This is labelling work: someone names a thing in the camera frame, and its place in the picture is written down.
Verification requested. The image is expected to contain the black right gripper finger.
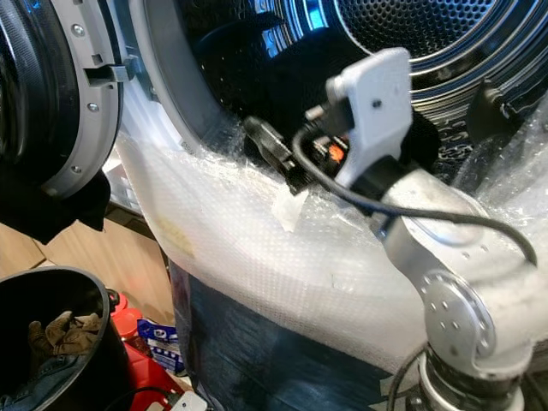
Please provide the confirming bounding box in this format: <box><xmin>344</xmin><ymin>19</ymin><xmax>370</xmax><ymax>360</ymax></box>
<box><xmin>243</xmin><ymin>116</ymin><xmax>301</xmax><ymax>182</ymax></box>

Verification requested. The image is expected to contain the white tape piece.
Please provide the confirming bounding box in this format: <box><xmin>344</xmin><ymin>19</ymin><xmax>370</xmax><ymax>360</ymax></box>
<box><xmin>270</xmin><ymin>184</ymin><xmax>309</xmax><ymax>234</ymax></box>

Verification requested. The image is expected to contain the black drum paddle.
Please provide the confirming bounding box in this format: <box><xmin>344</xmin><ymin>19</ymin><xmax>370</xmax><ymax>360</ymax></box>
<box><xmin>467</xmin><ymin>81</ymin><xmax>527</xmax><ymax>145</ymax></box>
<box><xmin>193</xmin><ymin>17</ymin><xmax>275</xmax><ymax>52</ymax></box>

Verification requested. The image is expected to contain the clear bubble wrap sheet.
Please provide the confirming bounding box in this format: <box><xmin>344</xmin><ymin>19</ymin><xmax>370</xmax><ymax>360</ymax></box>
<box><xmin>111</xmin><ymin>86</ymin><xmax>548</xmax><ymax>373</ymax></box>

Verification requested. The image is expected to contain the grey washer door gasket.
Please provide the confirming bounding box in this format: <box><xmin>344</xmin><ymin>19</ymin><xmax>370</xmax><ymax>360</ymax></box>
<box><xmin>128</xmin><ymin>0</ymin><xmax>223</xmax><ymax>146</ymax></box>

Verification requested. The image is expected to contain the perforated steel washer drum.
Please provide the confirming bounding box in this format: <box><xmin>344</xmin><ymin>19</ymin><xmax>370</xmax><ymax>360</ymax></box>
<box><xmin>180</xmin><ymin>0</ymin><xmax>548</xmax><ymax>164</ymax></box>

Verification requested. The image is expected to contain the black garment draped over door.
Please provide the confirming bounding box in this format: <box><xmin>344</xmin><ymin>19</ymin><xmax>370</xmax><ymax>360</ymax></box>
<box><xmin>0</xmin><ymin>154</ymin><xmax>112</xmax><ymax>245</ymax></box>

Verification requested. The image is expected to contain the blue and white packet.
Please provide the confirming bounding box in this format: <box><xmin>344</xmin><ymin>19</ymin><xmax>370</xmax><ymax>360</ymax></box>
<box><xmin>137</xmin><ymin>319</ymin><xmax>182</xmax><ymax>370</ymax></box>

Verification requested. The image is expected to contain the red lidded bottle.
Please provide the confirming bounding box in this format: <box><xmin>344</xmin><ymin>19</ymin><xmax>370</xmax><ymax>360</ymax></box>
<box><xmin>110</xmin><ymin>295</ymin><xmax>143</xmax><ymax>340</ymax></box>

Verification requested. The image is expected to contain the olive brown garment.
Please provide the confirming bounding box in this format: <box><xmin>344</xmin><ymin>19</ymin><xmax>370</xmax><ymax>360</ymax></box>
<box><xmin>27</xmin><ymin>310</ymin><xmax>105</xmax><ymax>356</ymax></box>

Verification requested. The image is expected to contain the red plastic container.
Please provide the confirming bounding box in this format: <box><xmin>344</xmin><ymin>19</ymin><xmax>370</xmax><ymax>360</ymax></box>
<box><xmin>128</xmin><ymin>338</ymin><xmax>185</xmax><ymax>411</ymax></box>

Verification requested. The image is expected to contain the black laundry basket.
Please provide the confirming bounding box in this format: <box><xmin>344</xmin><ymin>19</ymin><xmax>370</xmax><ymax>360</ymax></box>
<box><xmin>0</xmin><ymin>265</ymin><xmax>138</xmax><ymax>411</ymax></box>

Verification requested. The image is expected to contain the blue denim garment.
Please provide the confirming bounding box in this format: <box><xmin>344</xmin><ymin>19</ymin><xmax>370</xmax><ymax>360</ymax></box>
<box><xmin>4</xmin><ymin>353</ymin><xmax>91</xmax><ymax>411</ymax></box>

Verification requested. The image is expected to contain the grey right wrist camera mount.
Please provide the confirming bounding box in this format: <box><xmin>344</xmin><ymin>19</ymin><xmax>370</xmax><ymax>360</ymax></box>
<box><xmin>325</xmin><ymin>47</ymin><xmax>414</xmax><ymax>188</ymax></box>

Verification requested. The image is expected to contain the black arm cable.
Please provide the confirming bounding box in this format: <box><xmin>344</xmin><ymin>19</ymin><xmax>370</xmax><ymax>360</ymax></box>
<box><xmin>388</xmin><ymin>345</ymin><xmax>431</xmax><ymax>411</ymax></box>
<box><xmin>294</xmin><ymin>127</ymin><xmax>540</xmax><ymax>268</ymax></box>

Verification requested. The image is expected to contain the washer door with grey ring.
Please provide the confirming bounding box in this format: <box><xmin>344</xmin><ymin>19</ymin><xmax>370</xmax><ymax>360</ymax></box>
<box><xmin>0</xmin><ymin>0</ymin><xmax>129</xmax><ymax>202</ymax></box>

